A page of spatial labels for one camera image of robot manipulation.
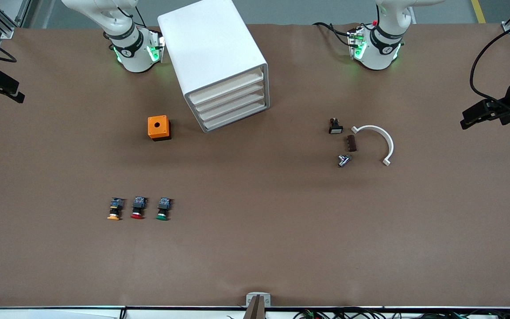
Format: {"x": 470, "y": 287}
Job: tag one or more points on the yellow push button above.
{"x": 115, "y": 204}

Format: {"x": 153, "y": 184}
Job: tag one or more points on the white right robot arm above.
{"x": 133, "y": 57}

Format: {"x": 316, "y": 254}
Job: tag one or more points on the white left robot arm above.
{"x": 379, "y": 57}

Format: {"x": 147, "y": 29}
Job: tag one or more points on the orange button box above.
{"x": 157, "y": 127}

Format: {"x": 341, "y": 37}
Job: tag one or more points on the red push button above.
{"x": 138, "y": 204}

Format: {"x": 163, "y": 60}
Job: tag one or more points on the green push button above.
{"x": 164, "y": 204}

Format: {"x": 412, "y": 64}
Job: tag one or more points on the brown terminal block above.
{"x": 352, "y": 143}

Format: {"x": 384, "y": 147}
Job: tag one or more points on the brown table mat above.
{"x": 255, "y": 230}

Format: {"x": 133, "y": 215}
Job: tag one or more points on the white curved bracket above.
{"x": 372, "y": 128}

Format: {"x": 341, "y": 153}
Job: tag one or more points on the silver key switch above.
{"x": 344, "y": 160}

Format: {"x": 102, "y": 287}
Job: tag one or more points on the black white rectangular switch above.
{"x": 335, "y": 127}

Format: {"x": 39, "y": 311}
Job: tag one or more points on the grey metal bracket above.
{"x": 258, "y": 300}

